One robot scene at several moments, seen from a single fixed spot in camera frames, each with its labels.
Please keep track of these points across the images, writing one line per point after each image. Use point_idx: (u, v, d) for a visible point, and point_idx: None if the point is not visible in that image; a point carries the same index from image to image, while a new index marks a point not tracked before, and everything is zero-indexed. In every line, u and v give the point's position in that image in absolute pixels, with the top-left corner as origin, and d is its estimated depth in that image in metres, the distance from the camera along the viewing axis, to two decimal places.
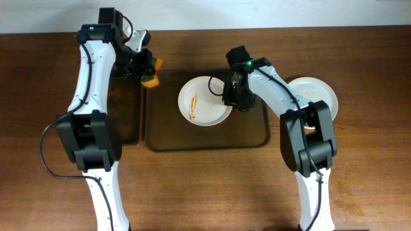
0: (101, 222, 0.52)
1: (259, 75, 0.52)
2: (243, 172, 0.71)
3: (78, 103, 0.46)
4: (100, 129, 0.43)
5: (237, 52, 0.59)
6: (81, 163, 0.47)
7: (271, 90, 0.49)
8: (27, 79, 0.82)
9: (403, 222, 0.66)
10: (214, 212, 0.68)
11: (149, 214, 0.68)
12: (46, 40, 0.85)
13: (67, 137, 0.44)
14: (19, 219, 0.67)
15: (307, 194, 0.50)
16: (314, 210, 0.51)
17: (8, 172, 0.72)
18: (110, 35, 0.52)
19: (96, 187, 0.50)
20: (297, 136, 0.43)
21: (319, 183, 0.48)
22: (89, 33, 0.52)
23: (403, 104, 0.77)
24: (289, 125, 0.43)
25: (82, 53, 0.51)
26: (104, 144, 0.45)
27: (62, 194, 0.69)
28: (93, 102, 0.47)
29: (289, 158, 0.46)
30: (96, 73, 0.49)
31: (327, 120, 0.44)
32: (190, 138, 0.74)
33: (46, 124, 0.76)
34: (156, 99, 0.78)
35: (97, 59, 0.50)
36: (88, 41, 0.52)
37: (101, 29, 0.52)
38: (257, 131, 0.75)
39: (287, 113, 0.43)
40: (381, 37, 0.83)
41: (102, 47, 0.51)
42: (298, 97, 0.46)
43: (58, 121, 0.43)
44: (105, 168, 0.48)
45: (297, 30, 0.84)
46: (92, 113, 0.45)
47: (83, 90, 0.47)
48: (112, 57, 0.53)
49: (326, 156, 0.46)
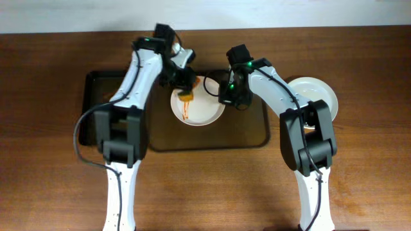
0: (110, 217, 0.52)
1: (259, 75, 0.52)
2: (243, 172, 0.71)
3: (119, 97, 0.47)
4: (134, 122, 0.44)
5: (237, 51, 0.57)
6: (108, 154, 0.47)
7: (273, 90, 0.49)
8: (27, 79, 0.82)
9: (403, 222, 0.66)
10: (214, 212, 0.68)
11: (149, 214, 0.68)
12: (47, 40, 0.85)
13: (101, 125, 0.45)
14: (20, 220, 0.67)
15: (307, 194, 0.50)
16: (314, 210, 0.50)
17: (8, 172, 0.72)
18: (162, 48, 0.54)
19: (115, 180, 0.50)
20: (297, 135, 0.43)
21: (318, 183, 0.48)
22: (144, 43, 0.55)
23: (403, 104, 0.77)
24: (289, 124, 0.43)
25: (134, 58, 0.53)
26: (133, 139, 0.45)
27: (63, 194, 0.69)
28: (135, 98, 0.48)
29: (289, 157, 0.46)
30: (142, 77, 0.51)
31: (327, 120, 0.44)
32: (190, 137, 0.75)
33: (47, 124, 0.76)
34: (157, 98, 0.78)
35: (146, 66, 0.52)
36: (140, 49, 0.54)
37: (155, 40, 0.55)
38: (257, 131, 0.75)
39: (286, 113, 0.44)
40: (381, 37, 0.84)
41: (153, 56, 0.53)
42: (297, 97, 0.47)
43: (97, 108, 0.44)
44: (128, 163, 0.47)
45: (297, 30, 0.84)
46: (131, 108, 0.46)
47: (128, 87, 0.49)
48: (158, 68, 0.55)
49: (326, 155, 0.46)
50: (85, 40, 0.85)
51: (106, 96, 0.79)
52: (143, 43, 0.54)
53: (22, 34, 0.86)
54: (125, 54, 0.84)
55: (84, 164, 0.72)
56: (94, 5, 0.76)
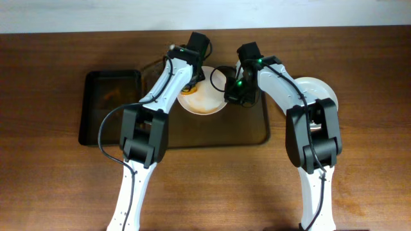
0: (117, 215, 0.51)
1: (268, 72, 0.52)
2: (243, 172, 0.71)
3: (148, 99, 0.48)
4: (159, 124, 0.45)
5: (248, 49, 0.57)
6: (128, 151, 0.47)
7: (282, 86, 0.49)
8: (28, 79, 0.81)
9: (403, 222, 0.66)
10: (214, 212, 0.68)
11: (149, 214, 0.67)
12: (48, 40, 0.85)
13: (126, 123, 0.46)
14: (20, 219, 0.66)
15: (310, 192, 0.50)
16: (317, 209, 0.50)
17: (8, 172, 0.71)
18: (194, 60, 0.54)
19: (130, 178, 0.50)
20: (304, 132, 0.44)
21: (322, 180, 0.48)
22: (178, 52, 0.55)
23: (403, 104, 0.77)
24: (296, 119, 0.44)
25: (167, 65, 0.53)
26: (155, 142, 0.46)
27: (63, 194, 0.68)
28: (163, 102, 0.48)
29: (293, 154, 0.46)
30: (172, 84, 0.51)
31: (332, 118, 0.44)
32: (194, 136, 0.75)
33: (46, 124, 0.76)
34: None
35: (177, 74, 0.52)
36: (175, 57, 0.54)
37: (191, 52, 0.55)
38: (257, 129, 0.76)
39: (293, 109, 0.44)
40: (381, 38, 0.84)
41: (186, 64, 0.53)
42: (305, 95, 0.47)
43: (126, 106, 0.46)
44: (144, 164, 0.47)
45: (297, 30, 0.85)
46: (158, 111, 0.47)
47: (157, 90, 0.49)
48: (187, 78, 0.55)
49: (331, 154, 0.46)
50: (86, 39, 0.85)
51: (106, 96, 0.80)
52: (178, 52, 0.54)
53: (22, 34, 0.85)
54: (125, 53, 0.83)
55: (85, 163, 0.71)
56: (94, 4, 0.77)
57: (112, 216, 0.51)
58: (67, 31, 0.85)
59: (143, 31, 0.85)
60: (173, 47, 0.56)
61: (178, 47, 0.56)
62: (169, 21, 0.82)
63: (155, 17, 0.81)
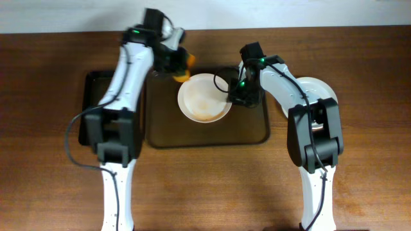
0: (108, 218, 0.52)
1: (271, 72, 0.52)
2: (243, 172, 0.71)
3: (109, 99, 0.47)
4: (126, 124, 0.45)
5: (252, 49, 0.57)
6: (102, 154, 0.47)
7: (284, 85, 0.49)
8: (27, 79, 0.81)
9: (402, 222, 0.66)
10: (214, 212, 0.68)
11: (149, 214, 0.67)
12: (47, 40, 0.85)
13: (92, 128, 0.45)
14: (20, 219, 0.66)
15: (311, 192, 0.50)
16: (318, 209, 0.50)
17: (8, 171, 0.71)
18: (151, 41, 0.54)
19: (110, 180, 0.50)
20: (305, 131, 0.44)
21: (323, 180, 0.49)
22: (131, 35, 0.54)
23: (402, 104, 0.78)
24: (298, 119, 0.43)
25: (122, 54, 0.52)
26: (127, 140, 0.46)
27: (63, 194, 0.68)
28: (125, 99, 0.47)
29: (295, 153, 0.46)
30: (132, 74, 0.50)
31: (334, 117, 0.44)
32: (192, 135, 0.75)
33: (45, 124, 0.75)
34: (159, 99, 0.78)
35: (135, 61, 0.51)
36: (128, 44, 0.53)
37: (144, 34, 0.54)
38: (257, 129, 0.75)
39: (295, 108, 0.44)
40: (380, 38, 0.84)
41: (142, 50, 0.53)
42: (307, 94, 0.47)
43: (88, 111, 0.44)
44: (122, 163, 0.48)
45: (297, 30, 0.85)
46: (122, 110, 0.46)
47: (117, 87, 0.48)
48: (147, 63, 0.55)
49: (332, 153, 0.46)
50: (85, 39, 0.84)
51: None
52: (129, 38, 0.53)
53: (22, 34, 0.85)
54: None
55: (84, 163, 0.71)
56: (94, 4, 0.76)
57: (104, 219, 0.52)
58: (67, 31, 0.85)
59: None
60: (126, 29, 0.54)
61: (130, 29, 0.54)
62: (170, 21, 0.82)
63: None
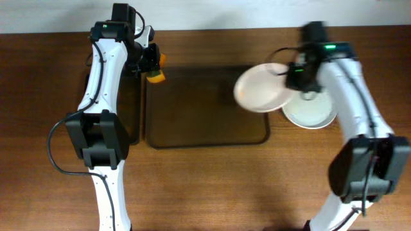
0: (103, 220, 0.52)
1: (338, 70, 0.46)
2: (243, 172, 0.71)
3: (88, 102, 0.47)
4: (109, 128, 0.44)
5: (315, 31, 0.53)
6: (89, 159, 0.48)
7: (349, 98, 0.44)
8: (27, 79, 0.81)
9: (403, 223, 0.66)
10: (214, 212, 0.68)
11: (149, 214, 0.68)
12: (48, 40, 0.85)
13: (74, 135, 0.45)
14: (20, 219, 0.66)
15: (334, 212, 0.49)
16: (335, 226, 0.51)
17: (8, 171, 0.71)
18: (123, 34, 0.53)
19: (101, 183, 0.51)
20: (360, 165, 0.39)
21: (353, 210, 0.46)
22: (102, 31, 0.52)
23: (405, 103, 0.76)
24: (356, 152, 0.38)
25: (94, 51, 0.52)
26: (113, 144, 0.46)
27: (63, 194, 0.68)
28: (103, 101, 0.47)
29: (337, 179, 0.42)
30: (107, 72, 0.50)
31: (400, 162, 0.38)
32: (192, 136, 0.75)
33: (47, 124, 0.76)
34: (158, 98, 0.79)
35: (108, 59, 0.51)
36: (99, 41, 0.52)
37: (115, 27, 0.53)
38: (257, 128, 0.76)
39: (360, 139, 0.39)
40: (381, 36, 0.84)
41: (114, 46, 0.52)
42: (377, 122, 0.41)
43: (67, 119, 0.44)
44: (112, 166, 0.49)
45: (297, 29, 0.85)
46: (102, 112, 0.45)
47: (94, 89, 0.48)
48: (123, 57, 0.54)
49: (378, 192, 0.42)
50: (86, 38, 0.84)
51: None
52: (101, 33, 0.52)
53: (22, 34, 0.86)
54: None
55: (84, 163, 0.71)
56: (94, 4, 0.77)
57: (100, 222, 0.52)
58: (67, 31, 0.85)
59: None
60: (96, 23, 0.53)
61: (100, 23, 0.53)
62: (169, 21, 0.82)
63: (155, 17, 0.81)
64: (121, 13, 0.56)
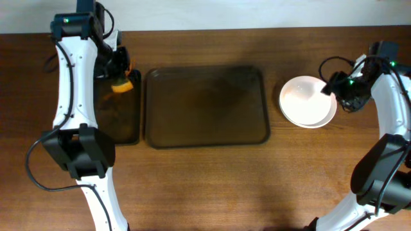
0: (100, 226, 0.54)
1: (392, 82, 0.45)
2: (243, 172, 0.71)
3: (62, 117, 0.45)
4: (89, 142, 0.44)
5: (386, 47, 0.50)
6: (74, 172, 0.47)
7: (399, 107, 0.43)
8: (27, 79, 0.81)
9: (403, 222, 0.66)
10: (214, 212, 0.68)
11: (149, 214, 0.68)
12: (46, 40, 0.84)
13: (55, 152, 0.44)
14: (20, 219, 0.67)
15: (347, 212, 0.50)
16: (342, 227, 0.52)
17: (8, 172, 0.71)
18: (88, 30, 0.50)
19: (91, 192, 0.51)
20: (388, 164, 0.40)
21: (365, 215, 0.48)
22: (63, 26, 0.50)
23: None
24: (388, 147, 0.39)
25: (60, 54, 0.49)
26: (96, 156, 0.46)
27: (63, 194, 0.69)
28: (79, 112, 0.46)
29: (358, 178, 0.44)
30: (78, 77, 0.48)
31: None
32: (193, 135, 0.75)
33: (47, 124, 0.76)
34: (158, 97, 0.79)
35: (78, 61, 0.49)
36: (63, 40, 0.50)
37: (76, 23, 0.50)
38: (257, 127, 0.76)
39: (395, 136, 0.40)
40: (381, 37, 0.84)
41: (80, 45, 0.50)
42: None
43: (43, 139, 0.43)
44: (99, 175, 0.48)
45: (297, 30, 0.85)
46: (80, 127, 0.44)
47: (67, 101, 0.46)
48: (93, 54, 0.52)
49: (396, 202, 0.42)
50: None
51: (106, 97, 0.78)
52: (64, 31, 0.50)
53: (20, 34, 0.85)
54: None
55: None
56: None
57: (96, 226, 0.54)
58: None
59: (142, 30, 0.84)
60: (55, 16, 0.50)
61: (60, 17, 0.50)
62: (169, 21, 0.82)
63: (155, 17, 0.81)
64: (88, 9, 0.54)
